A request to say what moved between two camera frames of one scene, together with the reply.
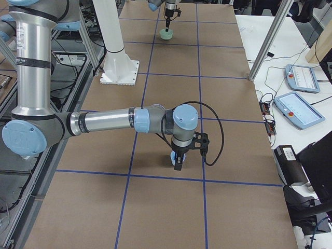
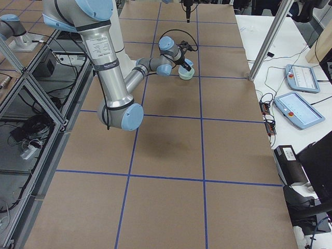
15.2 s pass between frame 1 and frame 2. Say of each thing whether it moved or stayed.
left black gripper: moved
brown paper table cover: stayed
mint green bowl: moved
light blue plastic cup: moved
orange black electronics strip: stayed
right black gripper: moved
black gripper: moved
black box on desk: stayed
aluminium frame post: stayed
